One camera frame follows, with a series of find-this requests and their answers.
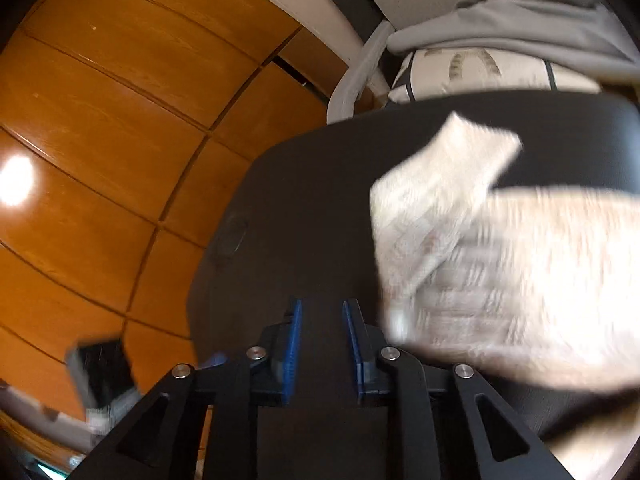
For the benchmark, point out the white printed cushion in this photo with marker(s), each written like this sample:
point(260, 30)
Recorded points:
point(450, 76)

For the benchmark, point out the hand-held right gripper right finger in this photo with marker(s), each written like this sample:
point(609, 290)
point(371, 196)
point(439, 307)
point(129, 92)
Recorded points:
point(352, 355)

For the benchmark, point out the black leather bench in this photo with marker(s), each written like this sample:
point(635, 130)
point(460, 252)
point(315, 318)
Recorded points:
point(310, 210)

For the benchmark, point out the grey hoodie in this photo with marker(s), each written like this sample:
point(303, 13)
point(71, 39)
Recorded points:
point(525, 25)

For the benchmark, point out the white knitted sweater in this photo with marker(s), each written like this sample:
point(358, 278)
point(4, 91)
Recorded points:
point(525, 270)

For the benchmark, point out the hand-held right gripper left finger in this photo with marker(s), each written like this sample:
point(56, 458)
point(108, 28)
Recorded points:
point(293, 355)

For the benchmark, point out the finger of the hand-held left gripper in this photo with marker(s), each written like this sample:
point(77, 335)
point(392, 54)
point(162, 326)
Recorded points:
point(215, 361)

